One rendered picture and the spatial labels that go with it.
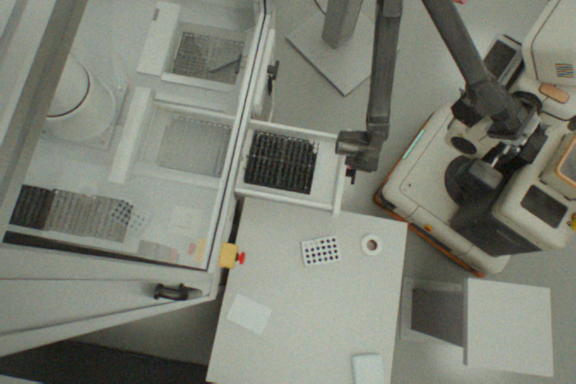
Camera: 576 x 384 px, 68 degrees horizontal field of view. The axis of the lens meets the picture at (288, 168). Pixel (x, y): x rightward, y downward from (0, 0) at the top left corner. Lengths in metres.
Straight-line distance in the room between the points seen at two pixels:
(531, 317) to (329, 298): 0.68
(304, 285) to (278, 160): 0.43
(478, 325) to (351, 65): 1.55
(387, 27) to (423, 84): 1.60
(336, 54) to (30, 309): 2.32
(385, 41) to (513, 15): 2.07
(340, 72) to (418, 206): 0.90
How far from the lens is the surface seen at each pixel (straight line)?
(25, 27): 0.35
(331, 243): 1.47
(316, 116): 2.43
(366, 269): 1.52
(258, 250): 1.49
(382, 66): 1.10
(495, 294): 1.66
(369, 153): 1.23
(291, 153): 1.41
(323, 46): 2.59
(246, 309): 1.48
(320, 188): 1.45
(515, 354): 1.70
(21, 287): 0.39
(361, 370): 1.49
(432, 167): 2.17
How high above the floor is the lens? 2.25
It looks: 75 degrees down
